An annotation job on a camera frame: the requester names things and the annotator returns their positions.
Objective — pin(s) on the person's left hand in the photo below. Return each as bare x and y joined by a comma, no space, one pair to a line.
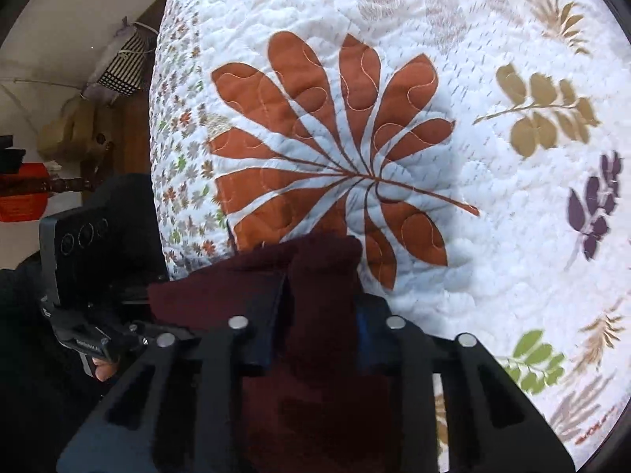
104,369

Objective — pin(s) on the turned wooden rail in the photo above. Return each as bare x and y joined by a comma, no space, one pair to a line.
54,185

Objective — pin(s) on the red box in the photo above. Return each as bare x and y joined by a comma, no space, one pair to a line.
22,192

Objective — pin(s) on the maroon pants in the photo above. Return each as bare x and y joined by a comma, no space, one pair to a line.
320,404

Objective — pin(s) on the checked bag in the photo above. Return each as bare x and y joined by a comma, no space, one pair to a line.
123,61

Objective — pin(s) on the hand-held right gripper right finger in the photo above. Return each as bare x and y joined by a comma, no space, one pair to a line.
367,335

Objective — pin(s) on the brown paper bag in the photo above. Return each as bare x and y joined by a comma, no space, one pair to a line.
69,128

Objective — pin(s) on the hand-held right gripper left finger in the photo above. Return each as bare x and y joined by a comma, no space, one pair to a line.
268,327

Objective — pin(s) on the white floral quilt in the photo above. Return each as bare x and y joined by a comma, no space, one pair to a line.
443,157

